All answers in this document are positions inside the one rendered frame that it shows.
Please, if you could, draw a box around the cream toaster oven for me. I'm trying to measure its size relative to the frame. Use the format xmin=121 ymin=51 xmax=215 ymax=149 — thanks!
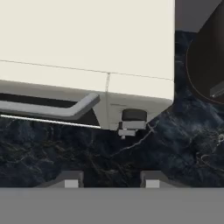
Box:
xmin=0 ymin=0 xmax=176 ymax=132

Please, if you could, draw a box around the grey metal bar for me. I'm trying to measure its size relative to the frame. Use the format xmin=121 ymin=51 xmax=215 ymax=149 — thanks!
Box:
xmin=208 ymin=81 xmax=224 ymax=99

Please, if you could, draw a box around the grey toaster oven handle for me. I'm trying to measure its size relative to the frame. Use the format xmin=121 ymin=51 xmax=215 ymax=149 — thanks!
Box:
xmin=0 ymin=92 xmax=102 ymax=122

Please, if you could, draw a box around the black and silver oven knob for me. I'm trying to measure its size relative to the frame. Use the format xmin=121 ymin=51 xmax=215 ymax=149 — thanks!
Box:
xmin=117 ymin=108 xmax=149 ymax=140

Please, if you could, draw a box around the dark brown round basin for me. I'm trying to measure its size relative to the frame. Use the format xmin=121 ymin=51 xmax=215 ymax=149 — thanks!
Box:
xmin=185 ymin=0 xmax=224 ymax=106

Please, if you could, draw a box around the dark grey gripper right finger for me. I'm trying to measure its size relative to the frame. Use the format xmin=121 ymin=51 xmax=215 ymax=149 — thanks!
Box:
xmin=139 ymin=170 xmax=189 ymax=188

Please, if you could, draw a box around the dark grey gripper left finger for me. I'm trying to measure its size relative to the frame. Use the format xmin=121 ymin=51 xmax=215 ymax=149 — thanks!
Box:
xmin=36 ymin=170 xmax=85 ymax=188

